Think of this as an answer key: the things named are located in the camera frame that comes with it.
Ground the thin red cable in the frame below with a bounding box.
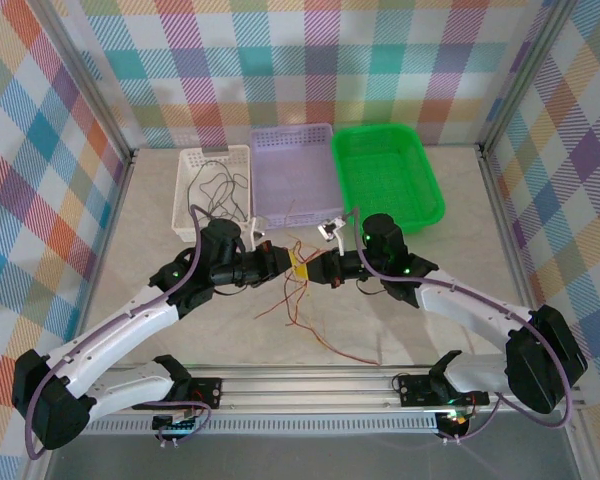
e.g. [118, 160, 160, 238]
[254, 199, 381, 367]

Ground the thin black cable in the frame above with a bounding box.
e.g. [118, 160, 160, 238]
[187, 159, 250, 224]

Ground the white perforated plastic basket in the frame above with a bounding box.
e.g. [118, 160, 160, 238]
[172, 144, 254, 239]

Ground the green perforated plastic basket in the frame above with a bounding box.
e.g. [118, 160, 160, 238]
[330, 123, 447, 236]

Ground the purple perforated plastic basket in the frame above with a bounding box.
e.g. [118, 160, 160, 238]
[249, 123, 345, 232]

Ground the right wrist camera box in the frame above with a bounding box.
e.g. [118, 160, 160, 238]
[317, 217, 349, 254]

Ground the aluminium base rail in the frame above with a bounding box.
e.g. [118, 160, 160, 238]
[94, 364, 589, 410]

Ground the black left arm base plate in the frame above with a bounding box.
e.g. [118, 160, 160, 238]
[189, 377, 225, 409]

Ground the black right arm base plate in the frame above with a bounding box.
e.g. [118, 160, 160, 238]
[397, 373, 491, 407]

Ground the slotted grey cable duct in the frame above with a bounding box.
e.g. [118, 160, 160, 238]
[77, 415, 441, 436]

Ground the aluminium frame post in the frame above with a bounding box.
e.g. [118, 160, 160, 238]
[27, 0, 137, 169]
[477, 0, 581, 159]

